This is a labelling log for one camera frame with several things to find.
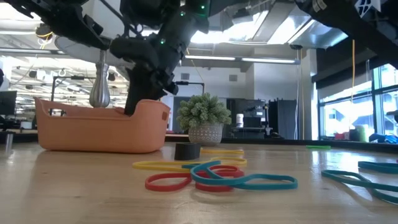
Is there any yellow rubber band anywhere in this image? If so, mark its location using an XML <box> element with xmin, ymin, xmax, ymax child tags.
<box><xmin>200</xmin><ymin>148</ymin><xmax>245</xmax><ymax>156</ymax></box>
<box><xmin>132</xmin><ymin>156</ymin><xmax>248</xmax><ymax>174</ymax></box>

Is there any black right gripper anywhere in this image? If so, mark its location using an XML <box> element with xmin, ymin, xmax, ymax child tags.
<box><xmin>124</xmin><ymin>29</ymin><xmax>187</xmax><ymax>115</ymax></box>

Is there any blue rubber band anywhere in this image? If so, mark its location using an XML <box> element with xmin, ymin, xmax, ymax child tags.
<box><xmin>357</xmin><ymin>161</ymin><xmax>398</xmax><ymax>175</ymax></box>
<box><xmin>181</xmin><ymin>160</ymin><xmax>299</xmax><ymax>191</ymax></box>

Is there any black round cap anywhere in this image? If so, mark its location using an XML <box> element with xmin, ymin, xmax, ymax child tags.
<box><xmin>174</xmin><ymin>142</ymin><xmax>201</xmax><ymax>161</ymax></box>

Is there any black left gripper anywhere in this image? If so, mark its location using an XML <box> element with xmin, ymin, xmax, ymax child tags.
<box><xmin>37</xmin><ymin>0</ymin><xmax>109</xmax><ymax>50</ymax></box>

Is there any green bottle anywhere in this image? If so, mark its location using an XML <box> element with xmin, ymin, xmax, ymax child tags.
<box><xmin>355</xmin><ymin>125</ymin><xmax>367</xmax><ymax>142</ymax></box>

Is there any blue bag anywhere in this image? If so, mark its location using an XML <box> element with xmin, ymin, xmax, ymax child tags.
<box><xmin>369</xmin><ymin>133</ymin><xmax>398</xmax><ymax>144</ymax></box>

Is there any teal rubber band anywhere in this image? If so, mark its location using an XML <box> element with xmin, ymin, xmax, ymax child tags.
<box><xmin>321</xmin><ymin>169</ymin><xmax>398</xmax><ymax>207</ymax></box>

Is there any black frame stand with camera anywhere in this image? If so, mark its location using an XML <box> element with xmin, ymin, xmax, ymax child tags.
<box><xmin>177</xmin><ymin>80</ymin><xmax>205</xmax><ymax>102</ymax></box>

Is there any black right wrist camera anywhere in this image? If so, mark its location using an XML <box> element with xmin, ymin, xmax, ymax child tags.
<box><xmin>109</xmin><ymin>36</ymin><xmax>156</xmax><ymax>71</ymax></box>

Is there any black monitor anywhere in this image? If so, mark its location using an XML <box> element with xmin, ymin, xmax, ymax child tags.
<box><xmin>0</xmin><ymin>90</ymin><xmax>18</xmax><ymax>116</ymax></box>

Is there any green artificial potted plant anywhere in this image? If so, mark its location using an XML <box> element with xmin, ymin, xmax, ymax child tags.
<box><xmin>175</xmin><ymin>92</ymin><xmax>233</xmax><ymax>147</ymax></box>

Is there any black robot workstation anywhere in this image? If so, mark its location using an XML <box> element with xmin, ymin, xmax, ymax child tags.
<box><xmin>226</xmin><ymin>98</ymin><xmax>269</xmax><ymax>140</ymax></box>

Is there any silver ceiling duct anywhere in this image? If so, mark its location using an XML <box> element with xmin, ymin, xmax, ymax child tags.
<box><xmin>251</xmin><ymin>0</ymin><xmax>312</xmax><ymax>44</ymax></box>

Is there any orange plastic bin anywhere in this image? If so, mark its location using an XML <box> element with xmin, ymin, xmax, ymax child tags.
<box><xmin>33</xmin><ymin>96</ymin><xmax>171</xmax><ymax>154</ymax></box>

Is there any black curtain panel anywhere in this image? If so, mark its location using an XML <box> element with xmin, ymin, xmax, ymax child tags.
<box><xmin>268</xmin><ymin>98</ymin><xmax>298</xmax><ymax>140</ymax></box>

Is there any ceiling light strip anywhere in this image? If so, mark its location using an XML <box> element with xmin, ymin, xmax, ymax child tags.
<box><xmin>185</xmin><ymin>53</ymin><xmax>302</xmax><ymax>65</ymax></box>

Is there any white shade table lamp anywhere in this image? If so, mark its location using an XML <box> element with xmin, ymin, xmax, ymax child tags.
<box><xmin>55</xmin><ymin>34</ymin><xmax>137</xmax><ymax>109</ymax></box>

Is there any red rubber band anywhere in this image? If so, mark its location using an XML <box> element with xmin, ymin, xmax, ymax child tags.
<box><xmin>144</xmin><ymin>164</ymin><xmax>246</xmax><ymax>193</ymax></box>

